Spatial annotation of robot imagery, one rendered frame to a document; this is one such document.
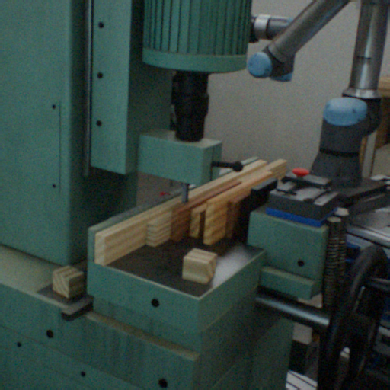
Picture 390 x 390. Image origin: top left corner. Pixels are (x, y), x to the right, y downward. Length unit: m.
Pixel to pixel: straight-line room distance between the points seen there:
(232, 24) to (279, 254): 0.39
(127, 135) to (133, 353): 0.37
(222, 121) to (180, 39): 3.95
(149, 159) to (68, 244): 0.23
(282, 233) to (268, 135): 3.72
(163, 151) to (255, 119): 3.72
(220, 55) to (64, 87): 0.28
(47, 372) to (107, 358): 0.15
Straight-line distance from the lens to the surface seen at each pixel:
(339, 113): 1.76
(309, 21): 1.81
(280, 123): 4.71
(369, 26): 1.88
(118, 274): 0.98
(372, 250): 1.01
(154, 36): 1.02
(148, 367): 1.01
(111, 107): 1.10
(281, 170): 1.50
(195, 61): 0.99
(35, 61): 1.15
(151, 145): 1.10
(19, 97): 1.18
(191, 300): 0.91
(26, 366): 1.21
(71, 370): 1.13
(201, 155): 1.05
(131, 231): 1.03
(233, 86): 4.85
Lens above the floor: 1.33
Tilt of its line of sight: 19 degrees down
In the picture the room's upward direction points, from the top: 4 degrees clockwise
